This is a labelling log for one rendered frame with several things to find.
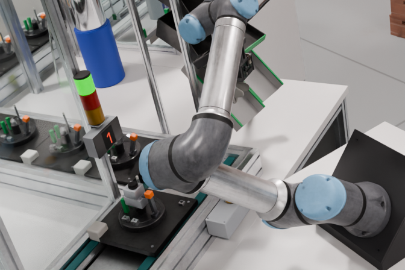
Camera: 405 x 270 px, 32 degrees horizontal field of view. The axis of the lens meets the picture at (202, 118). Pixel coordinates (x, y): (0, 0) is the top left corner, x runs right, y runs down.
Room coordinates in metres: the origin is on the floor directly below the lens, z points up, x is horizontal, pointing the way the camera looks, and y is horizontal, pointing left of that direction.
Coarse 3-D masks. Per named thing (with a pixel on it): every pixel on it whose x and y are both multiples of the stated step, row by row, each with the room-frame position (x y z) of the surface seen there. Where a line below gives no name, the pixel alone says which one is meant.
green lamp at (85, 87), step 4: (76, 80) 1.77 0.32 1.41; (80, 80) 1.77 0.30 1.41; (84, 80) 1.77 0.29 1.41; (88, 80) 1.77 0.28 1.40; (92, 80) 1.79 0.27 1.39; (76, 84) 1.78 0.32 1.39; (80, 84) 1.77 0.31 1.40; (84, 84) 1.77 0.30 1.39; (88, 84) 1.77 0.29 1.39; (92, 84) 1.78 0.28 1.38; (80, 88) 1.77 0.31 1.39; (84, 88) 1.77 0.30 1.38; (88, 88) 1.77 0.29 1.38; (92, 88) 1.78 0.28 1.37; (80, 92) 1.77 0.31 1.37; (84, 92) 1.77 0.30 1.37; (88, 92) 1.77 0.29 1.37; (92, 92) 1.77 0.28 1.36
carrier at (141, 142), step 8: (120, 144) 2.01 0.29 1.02; (128, 144) 2.06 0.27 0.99; (136, 144) 2.05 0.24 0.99; (144, 144) 2.07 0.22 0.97; (112, 152) 2.03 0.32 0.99; (120, 152) 2.01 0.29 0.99; (128, 152) 2.01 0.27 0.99; (136, 152) 1.99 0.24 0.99; (112, 160) 1.97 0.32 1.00; (120, 160) 1.97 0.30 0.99; (128, 160) 1.96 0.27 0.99; (136, 160) 1.97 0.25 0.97; (112, 168) 1.96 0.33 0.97; (120, 168) 1.95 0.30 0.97; (128, 168) 1.94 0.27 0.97; (136, 168) 1.93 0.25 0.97; (120, 176) 1.91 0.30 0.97; (128, 176) 1.90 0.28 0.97
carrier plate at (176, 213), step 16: (160, 192) 1.77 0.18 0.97; (176, 208) 1.68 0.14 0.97; (192, 208) 1.67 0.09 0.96; (112, 224) 1.67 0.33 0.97; (160, 224) 1.62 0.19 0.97; (176, 224) 1.61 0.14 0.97; (112, 240) 1.60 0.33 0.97; (128, 240) 1.58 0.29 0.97; (144, 240) 1.57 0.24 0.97; (160, 240) 1.55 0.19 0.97
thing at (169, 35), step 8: (168, 16) 2.19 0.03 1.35; (160, 24) 2.15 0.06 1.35; (168, 24) 2.21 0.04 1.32; (160, 32) 2.16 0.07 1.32; (168, 32) 2.13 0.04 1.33; (176, 32) 2.10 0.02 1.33; (168, 40) 2.14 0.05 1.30; (176, 40) 2.11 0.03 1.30; (208, 40) 2.16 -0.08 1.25; (176, 48) 2.12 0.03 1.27; (192, 48) 2.06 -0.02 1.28; (200, 48) 2.12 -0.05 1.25; (208, 48) 2.13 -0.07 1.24; (192, 56) 2.07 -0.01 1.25
